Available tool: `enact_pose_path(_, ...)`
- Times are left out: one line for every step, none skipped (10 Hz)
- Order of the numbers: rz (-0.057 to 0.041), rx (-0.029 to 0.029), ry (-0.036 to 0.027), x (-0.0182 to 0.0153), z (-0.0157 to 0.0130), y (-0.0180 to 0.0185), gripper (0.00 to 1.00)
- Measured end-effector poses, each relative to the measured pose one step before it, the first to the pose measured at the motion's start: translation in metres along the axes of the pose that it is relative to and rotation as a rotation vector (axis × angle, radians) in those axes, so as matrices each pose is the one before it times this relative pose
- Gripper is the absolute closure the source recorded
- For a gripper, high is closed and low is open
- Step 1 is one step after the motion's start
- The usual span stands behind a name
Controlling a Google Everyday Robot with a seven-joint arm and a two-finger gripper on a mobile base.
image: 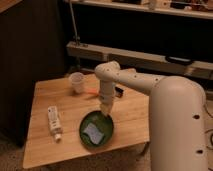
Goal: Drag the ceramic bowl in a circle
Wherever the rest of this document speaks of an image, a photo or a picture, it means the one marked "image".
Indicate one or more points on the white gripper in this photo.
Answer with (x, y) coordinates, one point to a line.
(106, 108)

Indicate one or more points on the green ceramic bowl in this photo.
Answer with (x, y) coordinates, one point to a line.
(103, 123)

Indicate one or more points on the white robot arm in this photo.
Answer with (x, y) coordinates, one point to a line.
(176, 123)

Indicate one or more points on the white cloth in bowl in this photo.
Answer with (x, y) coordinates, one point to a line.
(95, 135)

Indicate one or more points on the orange object on table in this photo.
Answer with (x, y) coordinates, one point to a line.
(94, 92)

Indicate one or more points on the translucent plastic cup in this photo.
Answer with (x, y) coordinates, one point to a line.
(77, 81)

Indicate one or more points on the white tube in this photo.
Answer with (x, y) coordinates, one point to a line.
(54, 123)

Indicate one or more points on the metal pole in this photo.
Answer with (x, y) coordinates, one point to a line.
(76, 36)

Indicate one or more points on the long grey case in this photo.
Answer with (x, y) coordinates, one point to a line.
(155, 62)

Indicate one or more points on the wooden shelf board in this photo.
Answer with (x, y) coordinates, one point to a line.
(143, 8)

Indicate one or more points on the black case handle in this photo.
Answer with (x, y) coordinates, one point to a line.
(179, 61)

